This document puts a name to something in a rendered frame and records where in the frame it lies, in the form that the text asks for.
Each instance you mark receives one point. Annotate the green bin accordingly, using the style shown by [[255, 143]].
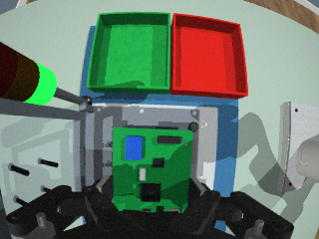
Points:
[[130, 50]]

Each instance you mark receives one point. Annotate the red bin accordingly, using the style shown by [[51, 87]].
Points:
[[209, 55]]

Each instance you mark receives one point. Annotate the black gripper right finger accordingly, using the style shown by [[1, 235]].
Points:
[[258, 221]]

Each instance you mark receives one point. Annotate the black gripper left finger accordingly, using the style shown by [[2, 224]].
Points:
[[39, 218]]

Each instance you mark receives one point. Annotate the green circuit board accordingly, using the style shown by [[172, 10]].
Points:
[[151, 168]]

